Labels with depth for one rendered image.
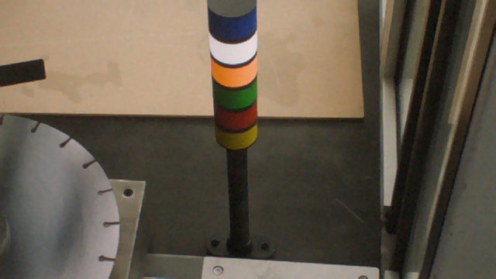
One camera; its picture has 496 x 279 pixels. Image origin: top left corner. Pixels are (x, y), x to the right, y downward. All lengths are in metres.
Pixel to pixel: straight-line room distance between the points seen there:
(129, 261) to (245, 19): 0.33
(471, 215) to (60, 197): 0.60
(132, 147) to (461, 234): 0.84
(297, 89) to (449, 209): 0.87
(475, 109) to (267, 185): 0.82
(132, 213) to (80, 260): 0.16
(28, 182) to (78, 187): 0.05
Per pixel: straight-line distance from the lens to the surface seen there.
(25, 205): 0.99
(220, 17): 0.84
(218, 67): 0.89
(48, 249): 0.96
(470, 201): 0.46
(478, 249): 0.49
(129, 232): 1.07
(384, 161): 1.21
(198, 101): 1.31
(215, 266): 0.98
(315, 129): 1.29
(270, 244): 1.17
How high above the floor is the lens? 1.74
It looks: 51 degrees down
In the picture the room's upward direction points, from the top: 1 degrees counter-clockwise
